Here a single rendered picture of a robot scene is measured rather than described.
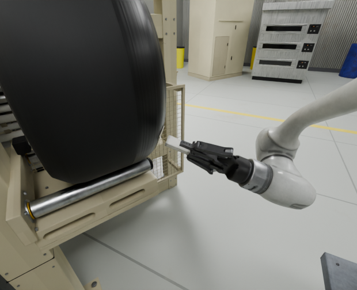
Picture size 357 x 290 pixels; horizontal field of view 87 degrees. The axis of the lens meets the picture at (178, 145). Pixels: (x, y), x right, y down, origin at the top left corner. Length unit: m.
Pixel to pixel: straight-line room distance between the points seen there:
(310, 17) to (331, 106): 5.63
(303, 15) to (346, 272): 5.67
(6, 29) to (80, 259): 1.40
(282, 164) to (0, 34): 0.64
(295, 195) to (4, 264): 0.85
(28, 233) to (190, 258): 1.06
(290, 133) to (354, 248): 1.38
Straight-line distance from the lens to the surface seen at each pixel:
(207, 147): 0.50
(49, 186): 0.84
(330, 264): 0.87
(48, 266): 0.90
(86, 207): 0.62
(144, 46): 0.40
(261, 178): 0.55
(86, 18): 0.38
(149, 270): 1.43
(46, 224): 0.63
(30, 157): 0.84
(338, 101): 0.51
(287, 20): 6.08
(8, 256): 0.82
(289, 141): 0.66
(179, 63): 7.55
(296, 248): 1.69
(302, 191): 0.61
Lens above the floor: 1.30
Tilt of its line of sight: 32 degrees down
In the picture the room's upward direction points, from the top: straight up
